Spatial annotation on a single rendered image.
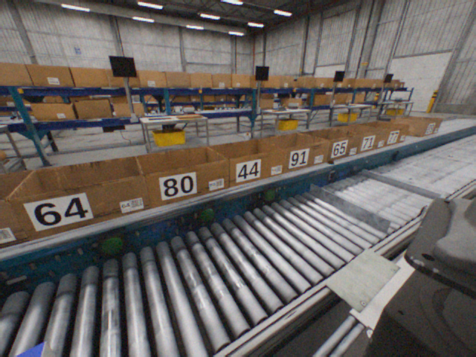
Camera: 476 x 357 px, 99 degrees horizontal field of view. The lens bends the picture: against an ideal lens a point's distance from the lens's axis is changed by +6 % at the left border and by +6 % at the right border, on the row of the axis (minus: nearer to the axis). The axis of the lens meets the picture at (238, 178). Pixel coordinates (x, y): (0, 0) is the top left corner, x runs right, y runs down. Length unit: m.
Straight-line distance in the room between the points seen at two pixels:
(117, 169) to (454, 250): 1.16
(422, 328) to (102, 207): 0.92
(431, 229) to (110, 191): 0.90
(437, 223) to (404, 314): 0.14
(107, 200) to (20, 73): 4.71
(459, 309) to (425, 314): 0.04
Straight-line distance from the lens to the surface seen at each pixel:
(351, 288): 0.86
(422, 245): 0.33
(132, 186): 0.91
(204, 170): 0.95
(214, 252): 0.89
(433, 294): 0.47
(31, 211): 0.96
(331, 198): 1.30
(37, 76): 5.46
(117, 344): 0.77
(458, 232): 0.35
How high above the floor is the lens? 1.37
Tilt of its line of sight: 24 degrees down
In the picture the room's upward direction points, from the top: straight up
